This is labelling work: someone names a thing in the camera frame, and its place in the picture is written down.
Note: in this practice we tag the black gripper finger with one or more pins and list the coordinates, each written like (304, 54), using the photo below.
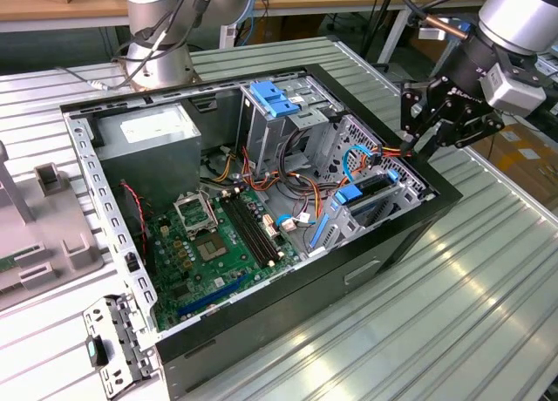
(418, 104)
(475, 128)

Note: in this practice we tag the hard disk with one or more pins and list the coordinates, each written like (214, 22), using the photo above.
(349, 196)

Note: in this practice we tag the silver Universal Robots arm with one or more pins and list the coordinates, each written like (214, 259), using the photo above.
(519, 13)

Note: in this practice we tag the metal disk bay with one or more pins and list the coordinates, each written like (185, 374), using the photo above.
(342, 233)

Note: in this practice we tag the brown cardboard box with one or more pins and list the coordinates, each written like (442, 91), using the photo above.
(523, 165)

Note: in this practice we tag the blue drive cage latch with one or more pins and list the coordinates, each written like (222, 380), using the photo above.
(270, 98)

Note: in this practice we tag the metal drive cage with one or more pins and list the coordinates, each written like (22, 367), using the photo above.
(261, 144)

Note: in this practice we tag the blue white board connector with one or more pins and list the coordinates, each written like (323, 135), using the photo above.
(285, 222)

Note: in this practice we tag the black RAM slot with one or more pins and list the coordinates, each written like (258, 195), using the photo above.
(259, 224)
(246, 231)

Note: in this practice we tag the black open PC case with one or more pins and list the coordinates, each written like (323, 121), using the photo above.
(305, 314)

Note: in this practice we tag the CPU socket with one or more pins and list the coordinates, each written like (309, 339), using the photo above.
(211, 246)

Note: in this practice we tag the grey power supply unit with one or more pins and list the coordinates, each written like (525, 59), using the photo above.
(148, 157)

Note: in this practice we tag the green motherboard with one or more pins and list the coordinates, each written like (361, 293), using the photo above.
(205, 283)

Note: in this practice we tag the blue expansion slot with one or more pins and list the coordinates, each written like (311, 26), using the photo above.
(213, 297)

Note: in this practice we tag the black case fan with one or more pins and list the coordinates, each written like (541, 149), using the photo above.
(133, 218)

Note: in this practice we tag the wooden desk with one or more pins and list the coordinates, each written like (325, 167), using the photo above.
(43, 4)

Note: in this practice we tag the black teal latch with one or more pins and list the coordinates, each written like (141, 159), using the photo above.
(97, 351)

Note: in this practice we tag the green RAM stick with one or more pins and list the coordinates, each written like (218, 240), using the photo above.
(8, 262)

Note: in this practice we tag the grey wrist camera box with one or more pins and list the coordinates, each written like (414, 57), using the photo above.
(510, 91)

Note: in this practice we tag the hinged metal slot bracket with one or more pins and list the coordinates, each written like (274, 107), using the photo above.
(117, 331)

